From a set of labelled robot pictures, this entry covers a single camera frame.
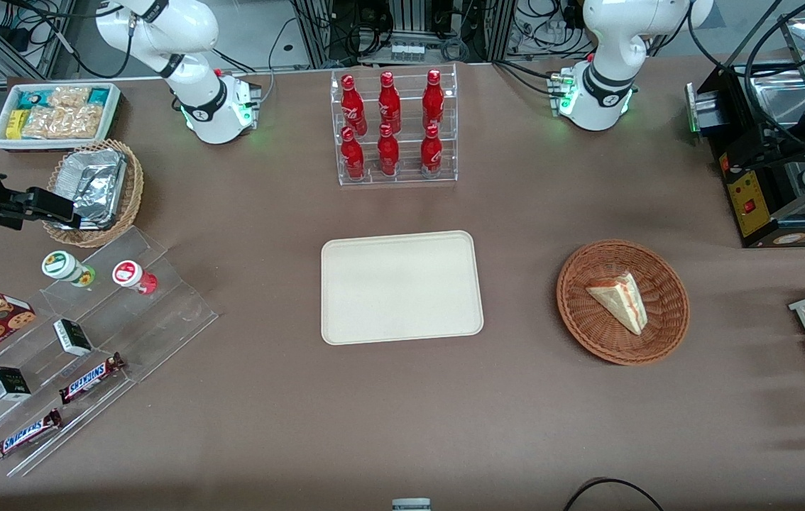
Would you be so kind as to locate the teal snack packet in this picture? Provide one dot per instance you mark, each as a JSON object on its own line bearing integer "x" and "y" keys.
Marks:
{"x": 99, "y": 95}
{"x": 31, "y": 99}

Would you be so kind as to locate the triangle sandwich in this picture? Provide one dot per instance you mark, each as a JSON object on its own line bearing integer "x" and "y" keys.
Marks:
{"x": 622, "y": 301}

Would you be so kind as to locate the snickers chocolate bar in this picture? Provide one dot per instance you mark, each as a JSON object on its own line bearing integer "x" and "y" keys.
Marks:
{"x": 90, "y": 378}
{"x": 25, "y": 435}

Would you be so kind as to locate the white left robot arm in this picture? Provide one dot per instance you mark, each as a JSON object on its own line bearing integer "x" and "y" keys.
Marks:
{"x": 605, "y": 92}

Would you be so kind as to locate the red cola bottle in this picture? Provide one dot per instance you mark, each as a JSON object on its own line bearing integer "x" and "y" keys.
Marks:
{"x": 431, "y": 152}
{"x": 353, "y": 156}
{"x": 433, "y": 103}
{"x": 389, "y": 103}
{"x": 388, "y": 152}
{"x": 353, "y": 106}

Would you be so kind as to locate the green lid cup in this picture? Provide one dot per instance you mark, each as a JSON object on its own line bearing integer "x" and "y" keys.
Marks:
{"x": 62, "y": 265}

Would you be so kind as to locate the black food warmer machine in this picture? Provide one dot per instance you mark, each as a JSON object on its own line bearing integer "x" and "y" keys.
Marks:
{"x": 750, "y": 206}

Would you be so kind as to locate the silver box with green light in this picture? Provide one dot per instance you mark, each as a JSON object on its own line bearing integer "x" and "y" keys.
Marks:
{"x": 704, "y": 110}

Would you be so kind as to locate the clear acrylic stepped display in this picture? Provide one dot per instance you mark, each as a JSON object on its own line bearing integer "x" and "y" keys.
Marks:
{"x": 161, "y": 312}

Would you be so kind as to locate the clear acrylic bottle rack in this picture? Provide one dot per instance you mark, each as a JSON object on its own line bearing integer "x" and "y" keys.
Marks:
{"x": 402, "y": 181}

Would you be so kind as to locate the round brown wicker basket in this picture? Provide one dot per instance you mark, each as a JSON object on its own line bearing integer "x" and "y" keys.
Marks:
{"x": 587, "y": 326}

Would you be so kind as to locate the red lid cup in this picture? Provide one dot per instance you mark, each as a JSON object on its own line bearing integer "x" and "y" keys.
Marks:
{"x": 130, "y": 274}

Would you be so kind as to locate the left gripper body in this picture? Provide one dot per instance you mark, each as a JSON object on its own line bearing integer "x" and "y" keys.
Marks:
{"x": 780, "y": 157}

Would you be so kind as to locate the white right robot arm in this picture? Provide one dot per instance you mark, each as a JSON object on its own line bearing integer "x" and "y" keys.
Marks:
{"x": 211, "y": 106}

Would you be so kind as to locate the large rice cracker bag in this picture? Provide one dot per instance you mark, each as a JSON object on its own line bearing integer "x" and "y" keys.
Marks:
{"x": 65, "y": 122}

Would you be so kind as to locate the yellow snack packet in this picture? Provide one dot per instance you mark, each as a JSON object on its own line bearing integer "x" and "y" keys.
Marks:
{"x": 15, "y": 124}

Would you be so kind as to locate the beige rectangular tray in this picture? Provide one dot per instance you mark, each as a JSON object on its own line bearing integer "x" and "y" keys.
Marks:
{"x": 402, "y": 287}

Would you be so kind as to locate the small rice cracker bag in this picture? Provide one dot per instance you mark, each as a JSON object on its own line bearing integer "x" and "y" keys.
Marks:
{"x": 69, "y": 97}

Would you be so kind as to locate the white snack bin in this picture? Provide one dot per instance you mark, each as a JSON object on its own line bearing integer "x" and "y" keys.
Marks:
{"x": 5, "y": 142}

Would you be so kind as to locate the small grey device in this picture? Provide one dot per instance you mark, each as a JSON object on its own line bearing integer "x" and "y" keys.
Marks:
{"x": 411, "y": 504}

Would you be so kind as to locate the tan wicker basket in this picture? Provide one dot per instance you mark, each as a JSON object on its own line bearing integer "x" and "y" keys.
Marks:
{"x": 134, "y": 184}

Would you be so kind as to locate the small black box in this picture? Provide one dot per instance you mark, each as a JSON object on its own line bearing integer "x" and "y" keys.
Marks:
{"x": 8, "y": 383}
{"x": 73, "y": 337}

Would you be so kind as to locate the aluminium equipment frame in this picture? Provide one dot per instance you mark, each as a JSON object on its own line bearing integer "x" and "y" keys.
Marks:
{"x": 409, "y": 28}

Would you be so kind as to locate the aluminium foil container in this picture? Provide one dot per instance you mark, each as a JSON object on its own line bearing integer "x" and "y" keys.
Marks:
{"x": 94, "y": 184}

